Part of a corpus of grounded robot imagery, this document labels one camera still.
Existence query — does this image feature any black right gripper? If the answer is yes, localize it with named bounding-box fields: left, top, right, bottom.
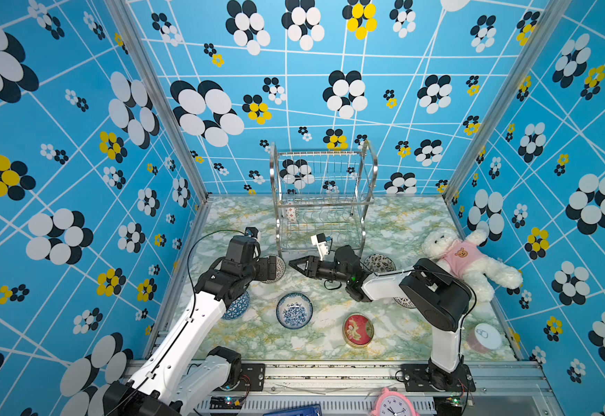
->
left=290, top=257, right=353, bottom=288

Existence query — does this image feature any green patterned white bowl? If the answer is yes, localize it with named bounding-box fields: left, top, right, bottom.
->
left=284, top=206, right=298, bottom=225

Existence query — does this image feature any black leaf patterned bowl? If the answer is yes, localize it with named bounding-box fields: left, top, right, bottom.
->
left=363, top=254, right=396, bottom=274

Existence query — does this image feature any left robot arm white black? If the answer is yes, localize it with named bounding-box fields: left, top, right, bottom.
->
left=102, top=227, right=276, bottom=415

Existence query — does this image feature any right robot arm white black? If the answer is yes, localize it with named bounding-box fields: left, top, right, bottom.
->
left=288, top=245, right=476, bottom=377

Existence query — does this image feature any stainless steel dish rack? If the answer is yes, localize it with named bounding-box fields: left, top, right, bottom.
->
left=269, top=141, right=379, bottom=258

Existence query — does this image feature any blue floral white bowl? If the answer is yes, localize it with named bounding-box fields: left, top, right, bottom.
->
left=276, top=292, right=314, bottom=329

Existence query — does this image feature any dark blue patterned bowl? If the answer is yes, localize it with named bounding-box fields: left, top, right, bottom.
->
left=222, top=291, right=250, bottom=321

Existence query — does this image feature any red gold round tin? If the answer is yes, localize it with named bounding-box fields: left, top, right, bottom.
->
left=342, top=314, right=374, bottom=348

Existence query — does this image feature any red striped white bowl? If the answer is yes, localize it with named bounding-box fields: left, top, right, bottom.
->
left=394, top=296, right=416, bottom=309

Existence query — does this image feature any blue box at front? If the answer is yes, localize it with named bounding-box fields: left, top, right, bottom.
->
left=263, top=404, right=322, bottom=416

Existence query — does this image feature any left green circuit board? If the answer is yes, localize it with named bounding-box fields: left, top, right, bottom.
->
left=209, top=395, right=245, bottom=410

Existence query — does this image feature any green circuit board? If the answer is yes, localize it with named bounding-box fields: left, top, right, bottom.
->
left=209, top=395, right=245, bottom=410
left=434, top=397, right=463, bottom=416

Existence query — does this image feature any white teddy bear pink shirt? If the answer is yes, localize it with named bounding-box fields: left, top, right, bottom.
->
left=422, top=228, right=522, bottom=304

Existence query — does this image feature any pink alarm clock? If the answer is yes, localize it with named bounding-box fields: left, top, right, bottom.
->
left=370, top=388, right=420, bottom=416

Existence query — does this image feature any pink white round container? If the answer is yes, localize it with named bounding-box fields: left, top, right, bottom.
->
left=466, top=322, right=503, bottom=354

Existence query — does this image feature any right green circuit board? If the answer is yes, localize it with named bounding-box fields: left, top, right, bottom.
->
left=434, top=397, right=463, bottom=416

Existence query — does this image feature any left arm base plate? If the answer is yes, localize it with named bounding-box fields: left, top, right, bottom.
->
left=193, top=362, right=267, bottom=393

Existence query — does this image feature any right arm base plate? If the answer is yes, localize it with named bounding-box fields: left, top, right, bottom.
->
left=400, top=362, right=476, bottom=393

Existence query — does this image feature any aluminium front rail frame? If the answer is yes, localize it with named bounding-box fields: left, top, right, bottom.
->
left=190, top=361, right=563, bottom=415

